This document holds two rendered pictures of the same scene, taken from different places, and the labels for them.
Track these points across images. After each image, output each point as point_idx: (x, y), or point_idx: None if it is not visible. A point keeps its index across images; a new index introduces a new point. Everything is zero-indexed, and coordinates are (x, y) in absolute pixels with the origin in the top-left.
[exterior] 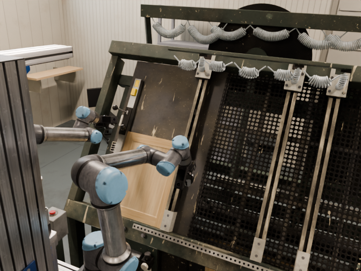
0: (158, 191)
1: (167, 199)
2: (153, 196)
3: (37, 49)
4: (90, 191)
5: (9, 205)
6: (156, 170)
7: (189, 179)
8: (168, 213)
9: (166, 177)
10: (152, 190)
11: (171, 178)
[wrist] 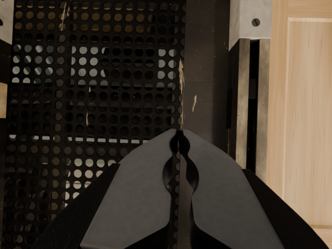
0: (300, 93)
1: (269, 70)
2: (312, 75)
3: None
4: None
5: None
6: (326, 154)
7: (103, 244)
8: (254, 28)
9: (285, 140)
10: (322, 93)
11: (270, 138)
